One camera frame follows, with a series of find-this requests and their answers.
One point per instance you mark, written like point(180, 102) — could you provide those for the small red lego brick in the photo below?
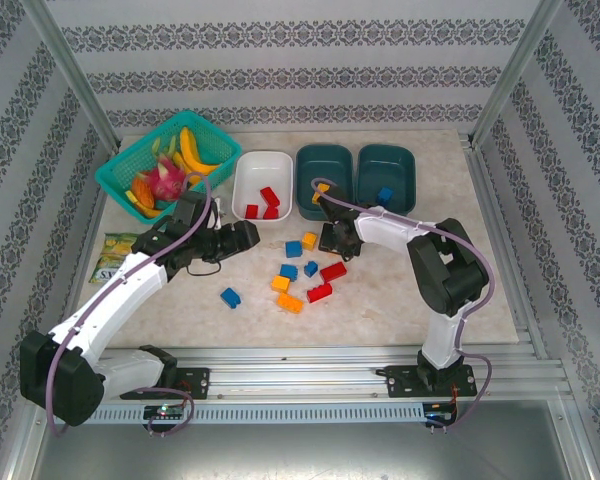
point(251, 211)
point(270, 213)

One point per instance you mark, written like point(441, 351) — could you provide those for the long red lego brick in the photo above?
point(269, 196)
point(333, 271)
point(319, 292)

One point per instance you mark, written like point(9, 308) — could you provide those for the small blue lego brick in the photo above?
point(385, 196)
point(310, 269)
point(288, 271)
point(293, 248)
point(231, 297)

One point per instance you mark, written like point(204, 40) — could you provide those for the long yellow lego brick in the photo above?
point(290, 302)
point(324, 188)

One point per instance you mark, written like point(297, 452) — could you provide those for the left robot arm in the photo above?
point(120, 295)

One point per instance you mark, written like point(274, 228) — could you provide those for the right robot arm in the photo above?
point(442, 340)

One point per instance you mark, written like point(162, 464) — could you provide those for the yellow toy fruit piece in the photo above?
point(150, 212)

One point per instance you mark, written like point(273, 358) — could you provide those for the white plastic bin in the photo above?
point(260, 170)

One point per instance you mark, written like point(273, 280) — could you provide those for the pink toy dragon fruit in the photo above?
point(162, 182)

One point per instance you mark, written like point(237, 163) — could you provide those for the dark teal plastic bin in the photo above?
point(385, 167)
point(325, 162)

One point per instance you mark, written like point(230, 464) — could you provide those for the orange toy fruit slice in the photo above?
point(142, 192)

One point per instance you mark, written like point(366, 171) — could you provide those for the green yellow snack bag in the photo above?
point(115, 250)

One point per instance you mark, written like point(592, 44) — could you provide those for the yellow toy banana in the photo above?
point(189, 150)
point(182, 162)

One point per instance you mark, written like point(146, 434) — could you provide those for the teal plastic mesh basket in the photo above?
point(120, 172)

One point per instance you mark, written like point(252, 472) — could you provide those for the small circuit board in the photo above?
point(440, 412)
point(165, 411)

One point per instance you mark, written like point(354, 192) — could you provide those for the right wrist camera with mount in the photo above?
point(341, 205)

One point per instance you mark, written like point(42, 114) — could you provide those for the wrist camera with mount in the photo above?
point(341, 205)
point(190, 212)

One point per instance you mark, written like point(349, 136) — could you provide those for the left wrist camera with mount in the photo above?
point(190, 212)

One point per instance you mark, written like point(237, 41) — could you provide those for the aluminium side rail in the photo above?
point(490, 215)
point(96, 220)

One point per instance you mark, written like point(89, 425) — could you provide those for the aluminium mounting rail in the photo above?
point(300, 372)

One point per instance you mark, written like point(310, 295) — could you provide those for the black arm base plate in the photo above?
point(200, 382)
point(400, 382)

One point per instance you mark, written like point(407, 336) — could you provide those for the aluminium frame post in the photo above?
point(70, 70)
point(517, 65)

